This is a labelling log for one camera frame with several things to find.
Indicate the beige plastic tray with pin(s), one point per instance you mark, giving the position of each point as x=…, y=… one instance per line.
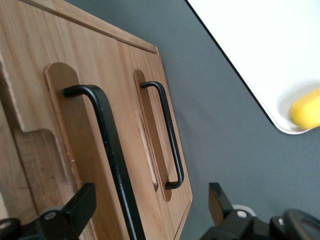
x=262, y=50

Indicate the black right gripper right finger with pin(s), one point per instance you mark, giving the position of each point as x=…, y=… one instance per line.
x=225, y=220

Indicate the wooden drawer cabinet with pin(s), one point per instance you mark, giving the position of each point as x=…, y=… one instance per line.
x=87, y=18

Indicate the wooden drawer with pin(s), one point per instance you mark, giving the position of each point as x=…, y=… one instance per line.
x=125, y=75
x=82, y=62

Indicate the yellow lemon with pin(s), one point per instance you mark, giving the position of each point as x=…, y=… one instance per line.
x=307, y=110

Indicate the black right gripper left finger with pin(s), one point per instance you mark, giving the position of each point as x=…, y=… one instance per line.
x=75, y=215

